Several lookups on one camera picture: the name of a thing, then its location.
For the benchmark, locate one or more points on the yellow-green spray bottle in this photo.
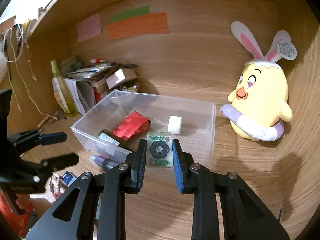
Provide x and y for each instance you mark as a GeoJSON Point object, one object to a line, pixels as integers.
{"type": "Point", "coordinates": [65, 95]}

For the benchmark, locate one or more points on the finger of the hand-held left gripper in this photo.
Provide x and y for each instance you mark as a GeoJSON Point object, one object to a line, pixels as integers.
{"type": "Point", "coordinates": [62, 161]}
{"type": "Point", "coordinates": [52, 138]}

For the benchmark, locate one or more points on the red white marker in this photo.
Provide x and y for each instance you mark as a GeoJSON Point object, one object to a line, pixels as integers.
{"type": "Point", "coordinates": [98, 60]}

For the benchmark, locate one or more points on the wooden stick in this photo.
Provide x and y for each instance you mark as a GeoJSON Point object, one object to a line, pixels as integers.
{"type": "Point", "coordinates": [43, 122]}

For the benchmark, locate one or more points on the pink paper note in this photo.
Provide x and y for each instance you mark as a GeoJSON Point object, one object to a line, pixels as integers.
{"type": "Point", "coordinates": [88, 27]}

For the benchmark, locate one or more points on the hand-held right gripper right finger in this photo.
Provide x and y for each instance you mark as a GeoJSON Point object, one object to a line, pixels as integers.
{"type": "Point", "coordinates": [178, 167]}

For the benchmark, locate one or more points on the person's orange clothing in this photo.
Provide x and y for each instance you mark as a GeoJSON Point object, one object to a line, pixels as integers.
{"type": "Point", "coordinates": [10, 220]}

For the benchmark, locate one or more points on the orange paper note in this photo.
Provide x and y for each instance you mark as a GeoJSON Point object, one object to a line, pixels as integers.
{"type": "Point", "coordinates": [137, 26]}

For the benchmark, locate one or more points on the folded white papers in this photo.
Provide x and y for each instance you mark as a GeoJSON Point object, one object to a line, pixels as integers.
{"type": "Point", "coordinates": [75, 92]}

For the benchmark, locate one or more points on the red foil pouch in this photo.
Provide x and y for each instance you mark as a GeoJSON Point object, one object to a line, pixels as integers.
{"type": "Point", "coordinates": [130, 127]}

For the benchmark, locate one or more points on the small blue packet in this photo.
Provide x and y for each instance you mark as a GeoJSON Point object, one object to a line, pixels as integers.
{"type": "Point", "coordinates": [68, 177]}

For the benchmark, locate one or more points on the green paper note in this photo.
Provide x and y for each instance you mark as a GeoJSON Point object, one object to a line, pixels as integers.
{"type": "Point", "coordinates": [130, 13]}

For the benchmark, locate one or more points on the dark glass bottle white label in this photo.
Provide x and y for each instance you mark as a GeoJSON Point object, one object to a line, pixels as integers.
{"type": "Point", "coordinates": [107, 136]}

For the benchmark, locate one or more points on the small white cardboard box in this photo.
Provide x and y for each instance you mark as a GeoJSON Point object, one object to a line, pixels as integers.
{"type": "Point", "coordinates": [117, 77]}

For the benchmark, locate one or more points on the clear plastic storage bin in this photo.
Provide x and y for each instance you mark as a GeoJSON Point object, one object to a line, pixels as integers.
{"type": "Point", "coordinates": [200, 140]}

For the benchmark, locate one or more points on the yellow chick plush toy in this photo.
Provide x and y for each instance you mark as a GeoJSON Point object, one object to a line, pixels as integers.
{"type": "Point", "coordinates": [262, 100]}

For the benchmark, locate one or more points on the dark purple spray bottle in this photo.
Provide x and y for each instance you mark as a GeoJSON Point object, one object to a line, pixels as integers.
{"type": "Point", "coordinates": [105, 163]}

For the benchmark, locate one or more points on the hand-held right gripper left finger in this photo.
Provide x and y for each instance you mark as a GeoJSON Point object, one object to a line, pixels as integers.
{"type": "Point", "coordinates": [141, 165]}

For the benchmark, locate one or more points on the stack of books and papers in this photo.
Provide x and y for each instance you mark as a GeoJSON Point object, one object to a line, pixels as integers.
{"type": "Point", "coordinates": [87, 73]}

